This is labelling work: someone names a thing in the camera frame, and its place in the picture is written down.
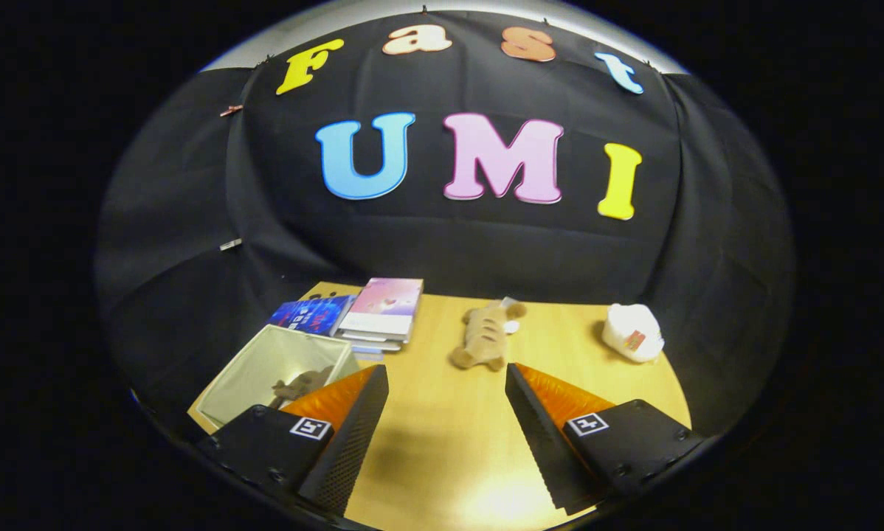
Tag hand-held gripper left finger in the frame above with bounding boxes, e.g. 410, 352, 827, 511
195, 364, 390, 517

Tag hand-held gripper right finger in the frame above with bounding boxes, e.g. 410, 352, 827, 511
505, 361, 707, 516

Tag pale green fabric storage box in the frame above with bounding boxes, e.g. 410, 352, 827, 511
195, 324, 362, 430

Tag white book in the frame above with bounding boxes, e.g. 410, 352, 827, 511
335, 332, 407, 361

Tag tan bread plush toy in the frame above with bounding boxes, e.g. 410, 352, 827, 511
449, 297, 528, 372

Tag blue book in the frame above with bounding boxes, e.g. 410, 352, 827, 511
269, 295, 356, 338

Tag white plush toy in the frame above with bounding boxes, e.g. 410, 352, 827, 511
601, 303, 666, 364

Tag pink book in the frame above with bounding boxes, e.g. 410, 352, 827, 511
337, 277, 425, 342

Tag black backdrop cloth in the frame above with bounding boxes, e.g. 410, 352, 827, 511
94, 9, 795, 443

